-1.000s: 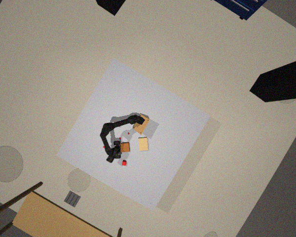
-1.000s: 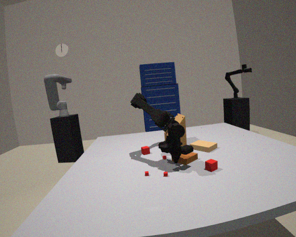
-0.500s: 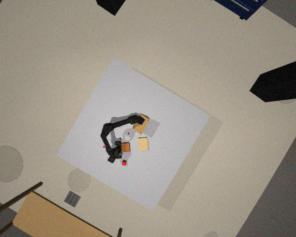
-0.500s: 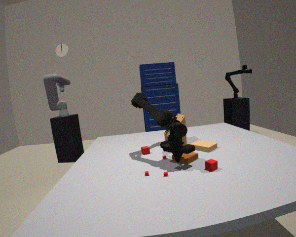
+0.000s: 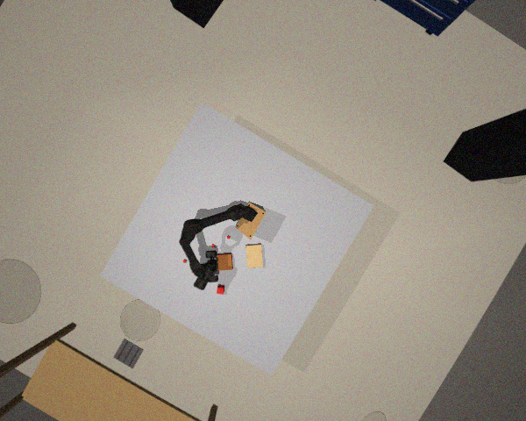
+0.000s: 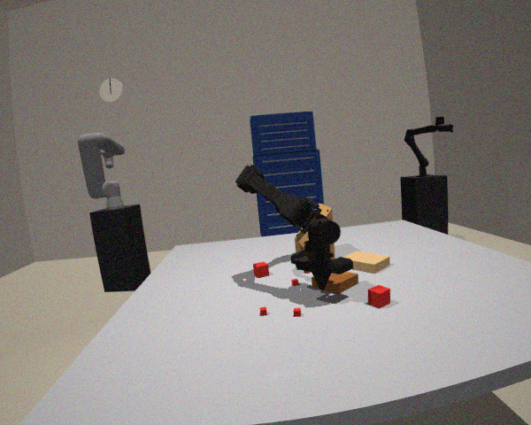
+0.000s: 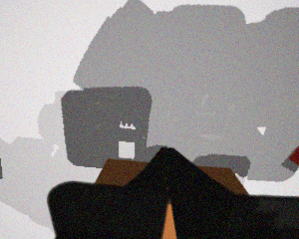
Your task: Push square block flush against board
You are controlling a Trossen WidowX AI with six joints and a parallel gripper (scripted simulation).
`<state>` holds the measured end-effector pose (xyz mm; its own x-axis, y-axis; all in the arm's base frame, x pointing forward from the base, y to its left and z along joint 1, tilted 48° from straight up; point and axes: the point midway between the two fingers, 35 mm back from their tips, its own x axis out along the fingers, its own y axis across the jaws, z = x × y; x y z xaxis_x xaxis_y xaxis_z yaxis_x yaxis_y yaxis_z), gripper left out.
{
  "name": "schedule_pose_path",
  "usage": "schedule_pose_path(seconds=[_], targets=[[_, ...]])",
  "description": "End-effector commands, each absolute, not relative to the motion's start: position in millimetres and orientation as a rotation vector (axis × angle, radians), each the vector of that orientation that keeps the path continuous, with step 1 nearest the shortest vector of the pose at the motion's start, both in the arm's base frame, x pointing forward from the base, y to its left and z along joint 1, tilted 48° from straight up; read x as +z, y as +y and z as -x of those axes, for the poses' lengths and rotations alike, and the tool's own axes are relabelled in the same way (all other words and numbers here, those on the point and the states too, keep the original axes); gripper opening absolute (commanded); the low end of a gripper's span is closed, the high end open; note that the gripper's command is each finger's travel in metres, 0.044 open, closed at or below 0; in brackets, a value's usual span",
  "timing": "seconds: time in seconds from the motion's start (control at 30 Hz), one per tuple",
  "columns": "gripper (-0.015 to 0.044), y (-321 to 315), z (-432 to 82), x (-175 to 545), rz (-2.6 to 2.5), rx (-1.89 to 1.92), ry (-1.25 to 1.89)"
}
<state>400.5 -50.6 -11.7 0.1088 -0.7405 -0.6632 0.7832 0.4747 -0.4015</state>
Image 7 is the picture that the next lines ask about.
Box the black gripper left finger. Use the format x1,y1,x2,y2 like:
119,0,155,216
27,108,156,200
47,147,169,239

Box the brown square block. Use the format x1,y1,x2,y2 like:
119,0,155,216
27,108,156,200
94,159,249,239

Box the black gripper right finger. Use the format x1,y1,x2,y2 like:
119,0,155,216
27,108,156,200
167,147,299,239

